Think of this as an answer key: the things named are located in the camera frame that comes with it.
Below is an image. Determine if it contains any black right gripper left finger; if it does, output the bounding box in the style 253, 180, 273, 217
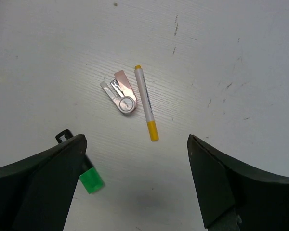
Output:
0, 134, 87, 231

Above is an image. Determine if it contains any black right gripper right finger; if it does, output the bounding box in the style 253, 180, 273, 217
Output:
187, 135, 289, 231

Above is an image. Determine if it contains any pink silver nail clipper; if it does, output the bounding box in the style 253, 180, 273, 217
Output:
100, 70, 137, 115

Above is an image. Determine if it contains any yellow capped white marker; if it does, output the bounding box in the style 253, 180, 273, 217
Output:
134, 65, 159, 141

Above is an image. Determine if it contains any green capped black highlighter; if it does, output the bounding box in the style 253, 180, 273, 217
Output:
55, 129, 105, 194

